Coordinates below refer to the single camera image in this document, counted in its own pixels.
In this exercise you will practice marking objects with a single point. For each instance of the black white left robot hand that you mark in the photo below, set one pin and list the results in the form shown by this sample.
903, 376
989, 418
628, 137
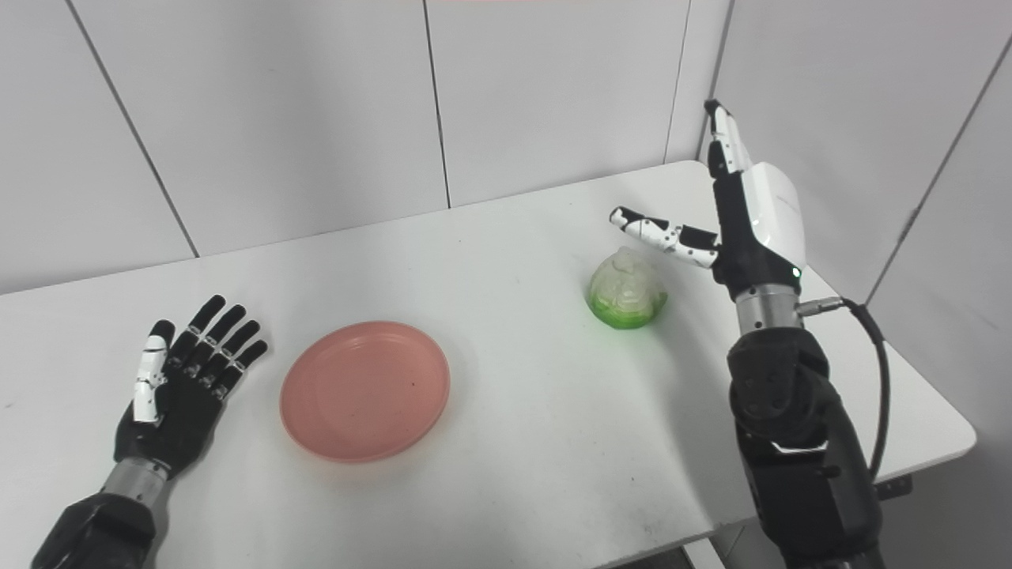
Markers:
178, 419

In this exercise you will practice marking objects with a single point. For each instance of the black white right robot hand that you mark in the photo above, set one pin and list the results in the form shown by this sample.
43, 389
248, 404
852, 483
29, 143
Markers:
751, 245

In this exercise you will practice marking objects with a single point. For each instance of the green white toy cabbage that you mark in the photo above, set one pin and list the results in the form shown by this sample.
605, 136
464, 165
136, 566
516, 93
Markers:
626, 292

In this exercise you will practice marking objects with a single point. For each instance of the pink round plate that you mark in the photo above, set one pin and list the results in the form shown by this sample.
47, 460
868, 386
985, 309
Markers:
365, 391

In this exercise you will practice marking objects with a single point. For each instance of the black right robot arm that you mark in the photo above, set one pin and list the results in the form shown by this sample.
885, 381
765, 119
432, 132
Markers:
798, 458

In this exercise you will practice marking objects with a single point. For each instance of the dark under-table bracket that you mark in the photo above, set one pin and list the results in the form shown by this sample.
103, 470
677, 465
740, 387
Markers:
893, 487

